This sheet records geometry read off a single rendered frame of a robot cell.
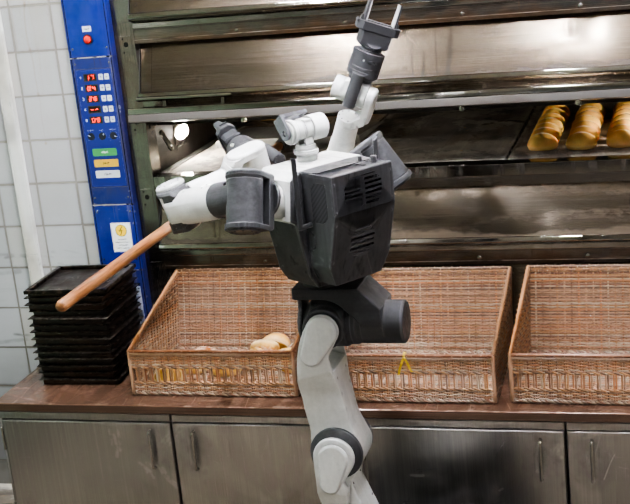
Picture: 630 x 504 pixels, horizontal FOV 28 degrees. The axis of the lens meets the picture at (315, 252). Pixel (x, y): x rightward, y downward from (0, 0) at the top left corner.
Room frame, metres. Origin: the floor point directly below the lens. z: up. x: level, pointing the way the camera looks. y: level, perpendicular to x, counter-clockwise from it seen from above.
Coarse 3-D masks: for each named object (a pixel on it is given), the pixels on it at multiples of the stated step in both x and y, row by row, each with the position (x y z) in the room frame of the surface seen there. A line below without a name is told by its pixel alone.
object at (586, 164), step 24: (408, 168) 3.93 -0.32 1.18; (432, 168) 3.90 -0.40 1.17; (456, 168) 3.88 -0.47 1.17; (480, 168) 3.86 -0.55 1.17; (504, 168) 3.84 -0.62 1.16; (528, 168) 3.82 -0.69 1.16; (552, 168) 3.79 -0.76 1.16; (576, 168) 3.77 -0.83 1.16; (600, 168) 3.75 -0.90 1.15; (624, 168) 3.73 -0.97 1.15
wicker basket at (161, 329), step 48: (192, 288) 4.13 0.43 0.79; (288, 288) 4.02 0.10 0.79; (144, 336) 3.85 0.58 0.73; (192, 336) 4.09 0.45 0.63; (240, 336) 4.04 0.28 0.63; (288, 336) 3.99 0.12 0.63; (144, 384) 3.71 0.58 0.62; (192, 384) 3.74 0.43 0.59; (240, 384) 3.61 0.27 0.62; (288, 384) 3.57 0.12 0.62
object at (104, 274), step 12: (276, 144) 4.37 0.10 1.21; (168, 228) 3.38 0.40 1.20; (144, 240) 3.25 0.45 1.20; (156, 240) 3.30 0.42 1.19; (132, 252) 3.16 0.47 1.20; (108, 264) 3.05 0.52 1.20; (120, 264) 3.07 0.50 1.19; (96, 276) 2.96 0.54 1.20; (108, 276) 3.00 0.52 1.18; (84, 288) 2.88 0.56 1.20; (60, 300) 2.79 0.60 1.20; (72, 300) 2.81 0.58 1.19
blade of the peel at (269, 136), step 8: (248, 128) 4.90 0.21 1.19; (256, 128) 4.89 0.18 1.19; (264, 128) 4.87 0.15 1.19; (272, 128) 4.85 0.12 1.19; (360, 128) 4.66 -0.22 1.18; (368, 128) 4.64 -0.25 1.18; (256, 136) 4.72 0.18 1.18; (264, 136) 4.70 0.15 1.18; (272, 136) 4.68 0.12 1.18; (280, 136) 4.67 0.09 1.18; (328, 136) 4.45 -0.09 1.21; (360, 136) 4.43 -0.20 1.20; (216, 144) 4.58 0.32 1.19; (272, 144) 4.51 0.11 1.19
